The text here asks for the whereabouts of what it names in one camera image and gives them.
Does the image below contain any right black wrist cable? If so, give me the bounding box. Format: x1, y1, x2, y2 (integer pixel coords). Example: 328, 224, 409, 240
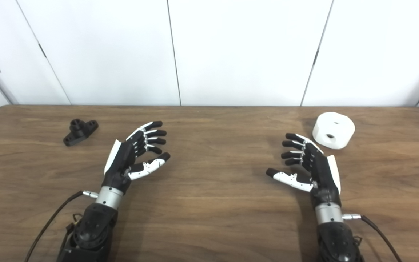
342, 213, 403, 262

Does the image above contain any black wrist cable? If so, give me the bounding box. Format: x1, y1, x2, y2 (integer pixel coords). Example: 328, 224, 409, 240
24, 191, 99, 262
342, 213, 403, 262

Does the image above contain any round white piece with holes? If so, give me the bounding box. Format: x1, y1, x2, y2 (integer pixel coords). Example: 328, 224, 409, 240
312, 112, 355, 150

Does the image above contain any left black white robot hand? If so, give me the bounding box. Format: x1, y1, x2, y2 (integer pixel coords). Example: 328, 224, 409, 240
102, 121, 171, 194

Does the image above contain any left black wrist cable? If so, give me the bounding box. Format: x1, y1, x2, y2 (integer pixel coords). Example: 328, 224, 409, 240
24, 191, 99, 262

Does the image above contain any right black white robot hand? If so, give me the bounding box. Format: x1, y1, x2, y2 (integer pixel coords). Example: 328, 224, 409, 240
266, 133, 342, 208

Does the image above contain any black holder with post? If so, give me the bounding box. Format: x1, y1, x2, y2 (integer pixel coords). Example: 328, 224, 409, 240
63, 119, 99, 147

